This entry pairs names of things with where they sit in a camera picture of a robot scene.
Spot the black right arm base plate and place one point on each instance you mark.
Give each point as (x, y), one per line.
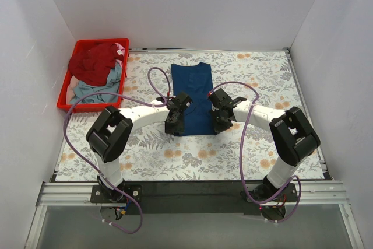
(262, 191)

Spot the dark red t-shirt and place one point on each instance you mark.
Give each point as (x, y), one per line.
(93, 66)

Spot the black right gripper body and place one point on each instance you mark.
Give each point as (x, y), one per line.
(221, 122)

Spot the red plastic bin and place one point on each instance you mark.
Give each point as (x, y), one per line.
(84, 45)

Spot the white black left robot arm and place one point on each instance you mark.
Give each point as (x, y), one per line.
(109, 134)

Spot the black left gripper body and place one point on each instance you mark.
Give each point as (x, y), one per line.
(173, 123)

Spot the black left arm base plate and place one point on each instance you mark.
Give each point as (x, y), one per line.
(102, 194)

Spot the blue Mickey Mouse t-shirt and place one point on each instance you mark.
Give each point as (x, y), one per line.
(196, 81)

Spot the aluminium frame rail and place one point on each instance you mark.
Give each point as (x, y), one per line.
(187, 214)

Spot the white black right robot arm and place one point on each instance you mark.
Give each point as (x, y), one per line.
(293, 135)

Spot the light blue t-shirt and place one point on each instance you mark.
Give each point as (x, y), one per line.
(77, 89)

